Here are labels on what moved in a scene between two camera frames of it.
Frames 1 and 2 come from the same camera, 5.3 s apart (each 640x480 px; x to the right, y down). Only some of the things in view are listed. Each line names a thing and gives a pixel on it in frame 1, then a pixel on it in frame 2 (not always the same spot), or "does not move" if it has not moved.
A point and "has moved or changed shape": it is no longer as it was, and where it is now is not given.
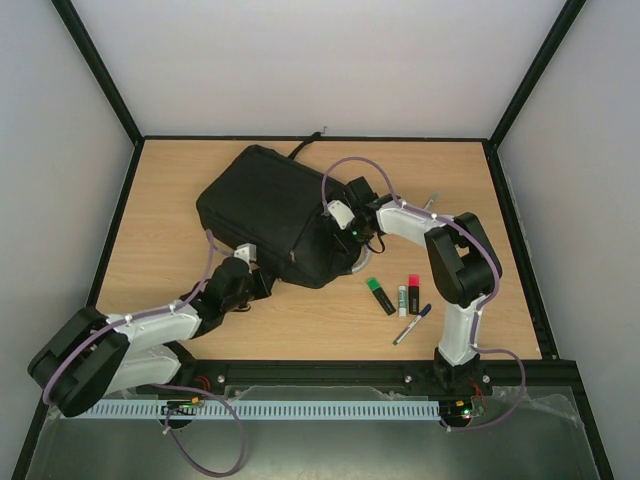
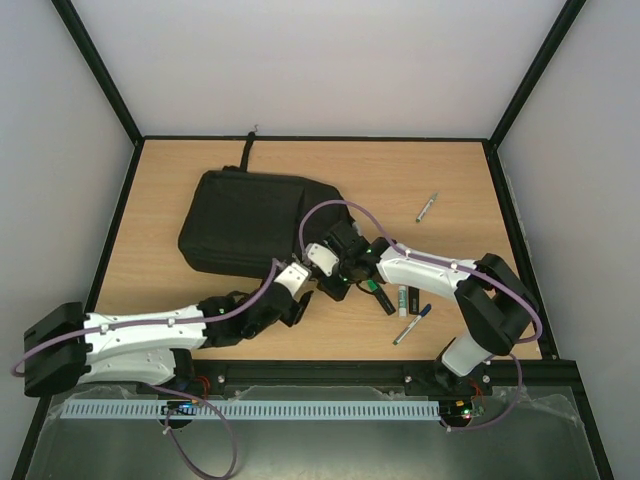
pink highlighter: [414, 294] does not move
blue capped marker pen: [423, 312] does not move
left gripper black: [264, 292] -> [297, 310]
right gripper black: [347, 230] -> [338, 245]
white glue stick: [402, 301] does not move
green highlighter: [375, 286] does not move
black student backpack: [278, 207] has moved or changed shape
